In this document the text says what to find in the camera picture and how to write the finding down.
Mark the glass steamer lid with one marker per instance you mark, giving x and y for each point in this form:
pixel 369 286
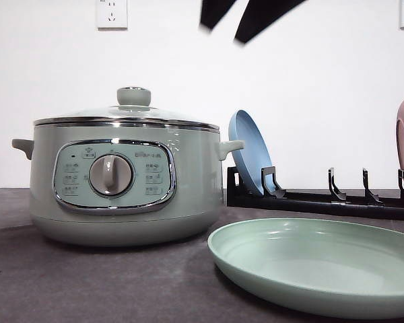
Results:
pixel 132 120

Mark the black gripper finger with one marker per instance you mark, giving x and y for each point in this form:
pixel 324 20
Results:
pixel 212 11
pixel 260 13

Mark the white wall socket left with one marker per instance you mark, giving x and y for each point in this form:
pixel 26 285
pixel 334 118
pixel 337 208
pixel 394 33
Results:
pixel 112 15

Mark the black dish rack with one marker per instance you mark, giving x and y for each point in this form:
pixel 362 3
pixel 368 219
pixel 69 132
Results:
pixel 332 202

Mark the green electric steamer pot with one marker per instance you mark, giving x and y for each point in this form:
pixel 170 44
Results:
pixel 126 181

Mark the blue plate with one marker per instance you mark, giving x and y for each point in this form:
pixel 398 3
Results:
pixel 255 156

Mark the green plate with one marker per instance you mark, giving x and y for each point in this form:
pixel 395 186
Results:
pixel 332 265

